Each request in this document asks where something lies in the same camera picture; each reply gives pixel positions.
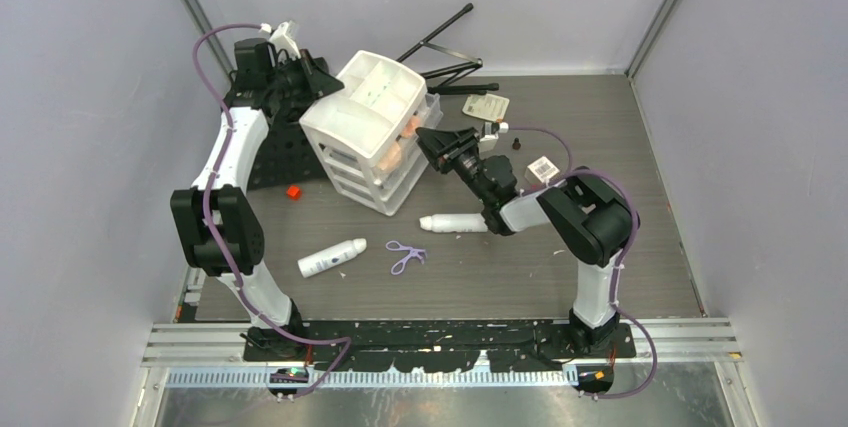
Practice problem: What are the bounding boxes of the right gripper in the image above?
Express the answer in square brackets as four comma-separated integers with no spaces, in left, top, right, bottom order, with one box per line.
[414,127,492,206]

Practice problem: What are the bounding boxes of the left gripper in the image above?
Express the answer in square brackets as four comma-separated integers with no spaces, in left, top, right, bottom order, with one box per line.
[266,51,341,106]

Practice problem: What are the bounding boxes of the small pink powder puff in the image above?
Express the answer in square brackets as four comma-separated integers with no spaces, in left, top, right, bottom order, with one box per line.
[400,115,422,139]

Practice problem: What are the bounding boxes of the white plastic drawer organizer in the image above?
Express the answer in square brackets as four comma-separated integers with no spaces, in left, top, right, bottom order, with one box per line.
[299,50,443,216]

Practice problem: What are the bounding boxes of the small white bottle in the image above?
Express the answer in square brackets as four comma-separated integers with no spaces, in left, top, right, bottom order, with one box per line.
[419,214,489,233]

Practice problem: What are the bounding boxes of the purple eyelash curler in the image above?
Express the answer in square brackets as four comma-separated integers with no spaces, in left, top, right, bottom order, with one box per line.
[385,240,427,276]

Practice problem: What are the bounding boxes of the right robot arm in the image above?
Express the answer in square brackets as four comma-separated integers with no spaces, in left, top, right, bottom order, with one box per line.
[416,122,640,358]

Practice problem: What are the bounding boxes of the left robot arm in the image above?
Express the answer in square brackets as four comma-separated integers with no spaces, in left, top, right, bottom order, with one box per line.
[170,38,344,361]

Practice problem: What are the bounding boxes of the white sachet packet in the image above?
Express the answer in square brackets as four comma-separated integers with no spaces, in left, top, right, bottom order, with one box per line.
[461,93,510,122]

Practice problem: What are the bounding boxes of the black music stand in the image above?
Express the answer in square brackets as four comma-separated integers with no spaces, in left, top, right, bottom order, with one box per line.
[225,2,501,193]

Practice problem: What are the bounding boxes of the white barcode packet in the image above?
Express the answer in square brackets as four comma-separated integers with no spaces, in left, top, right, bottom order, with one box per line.
[524,156,561,186]

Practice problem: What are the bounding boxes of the red cube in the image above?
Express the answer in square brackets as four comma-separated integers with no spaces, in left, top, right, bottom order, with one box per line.
[286,185,302,200]

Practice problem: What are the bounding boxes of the large white spray bottle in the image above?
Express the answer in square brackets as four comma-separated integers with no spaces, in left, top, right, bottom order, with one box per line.
[298,238,368,278]

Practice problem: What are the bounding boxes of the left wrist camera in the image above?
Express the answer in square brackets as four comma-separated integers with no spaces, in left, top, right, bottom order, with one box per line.
[259,20,301,59]

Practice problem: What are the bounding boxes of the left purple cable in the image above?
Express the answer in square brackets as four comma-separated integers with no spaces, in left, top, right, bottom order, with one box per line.
[192,23,354,401]

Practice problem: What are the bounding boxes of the purple cable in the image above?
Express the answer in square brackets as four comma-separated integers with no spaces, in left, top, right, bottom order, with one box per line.
[506,125,658,401]
[192,23,354,401]

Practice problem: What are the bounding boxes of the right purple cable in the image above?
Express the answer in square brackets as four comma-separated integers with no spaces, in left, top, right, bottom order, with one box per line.
[506,125,658,401]

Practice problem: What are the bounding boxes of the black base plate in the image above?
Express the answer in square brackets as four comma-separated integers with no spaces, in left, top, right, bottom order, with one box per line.
[241,319,636,373]

